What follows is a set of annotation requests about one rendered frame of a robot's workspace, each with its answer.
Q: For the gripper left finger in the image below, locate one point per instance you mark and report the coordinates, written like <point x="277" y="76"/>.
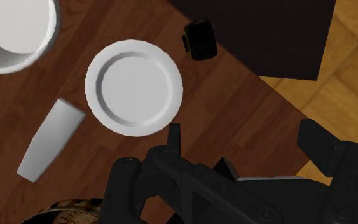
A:
<point x="126" y="186"/>

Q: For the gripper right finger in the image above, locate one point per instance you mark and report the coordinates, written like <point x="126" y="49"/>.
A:
<point x="349" y="173"/>

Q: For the brown patterned bowl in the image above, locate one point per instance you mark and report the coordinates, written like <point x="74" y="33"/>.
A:
<point x="73" y="214"/>

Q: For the white round plate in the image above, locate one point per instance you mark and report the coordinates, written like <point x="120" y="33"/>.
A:
<point x="134" y="87"/>

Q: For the small black rounded object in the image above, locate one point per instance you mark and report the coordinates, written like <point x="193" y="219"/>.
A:
<point x="200" y="40"/>

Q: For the white deep bowl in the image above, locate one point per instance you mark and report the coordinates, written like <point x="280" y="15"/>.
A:
<point x="14" y="28"/>

